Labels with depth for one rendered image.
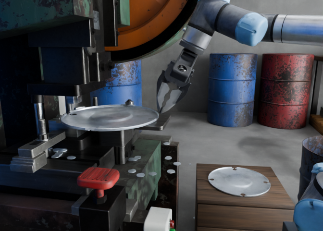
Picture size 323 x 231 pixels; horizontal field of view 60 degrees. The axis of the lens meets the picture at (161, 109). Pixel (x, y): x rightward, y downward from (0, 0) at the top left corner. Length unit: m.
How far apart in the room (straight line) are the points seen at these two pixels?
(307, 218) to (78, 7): 0.69
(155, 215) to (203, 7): 0.52
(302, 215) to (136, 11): 0.91
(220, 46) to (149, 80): 1.15
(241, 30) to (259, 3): 3.42
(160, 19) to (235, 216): 0.87
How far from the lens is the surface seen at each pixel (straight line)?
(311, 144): 1.84
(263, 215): 1.33
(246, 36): 0.72
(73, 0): 0.67
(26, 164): 0.74
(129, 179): 0.77
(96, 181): 0.53
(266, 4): 4.15
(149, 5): 1.19
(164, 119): 0.83
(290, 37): 0.82
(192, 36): 0.77
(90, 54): 0.81
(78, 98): 0.89
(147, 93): 4.28
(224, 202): 1.28
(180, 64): 0.72
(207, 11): 0.76
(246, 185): 1.40
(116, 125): 0.77
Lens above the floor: 1.00
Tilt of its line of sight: 13 degrees down
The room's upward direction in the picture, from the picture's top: straight up
